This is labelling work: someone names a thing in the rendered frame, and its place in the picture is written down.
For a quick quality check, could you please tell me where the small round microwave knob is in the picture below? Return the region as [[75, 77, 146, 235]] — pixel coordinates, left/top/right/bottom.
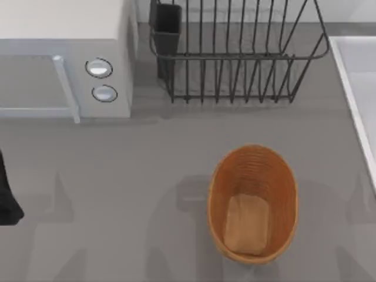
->
[[91, 84, 119, 103]]

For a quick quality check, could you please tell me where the pale blue microwave door handle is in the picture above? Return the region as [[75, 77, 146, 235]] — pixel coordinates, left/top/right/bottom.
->
[[52, 55, 81, 124]]

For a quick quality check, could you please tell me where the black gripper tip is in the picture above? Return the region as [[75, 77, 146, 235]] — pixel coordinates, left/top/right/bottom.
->
[[0, 150, 25, 226]]

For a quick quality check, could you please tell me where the pale microwave oven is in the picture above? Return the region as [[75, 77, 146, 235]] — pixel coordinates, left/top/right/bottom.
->
[[0, 0, 139, 124]]

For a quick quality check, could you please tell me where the black wire dish rack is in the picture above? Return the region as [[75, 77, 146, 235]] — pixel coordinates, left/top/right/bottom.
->
[[149, 0, 330, 105]]

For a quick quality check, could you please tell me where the brown bread loaf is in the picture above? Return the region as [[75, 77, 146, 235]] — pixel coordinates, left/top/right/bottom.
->
[[223, 195, 270, 256]]

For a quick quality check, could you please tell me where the large round microwave knob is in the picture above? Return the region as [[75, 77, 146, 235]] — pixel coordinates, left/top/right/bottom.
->
[[84, 57, 114, 79]]

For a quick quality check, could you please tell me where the brown woven basket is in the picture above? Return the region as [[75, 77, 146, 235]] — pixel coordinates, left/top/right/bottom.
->
[[206, 143, 299, 262]]

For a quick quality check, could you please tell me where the black cutlery holder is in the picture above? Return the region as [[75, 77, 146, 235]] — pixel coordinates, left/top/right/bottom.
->
[[149, 2, 183, 79]]

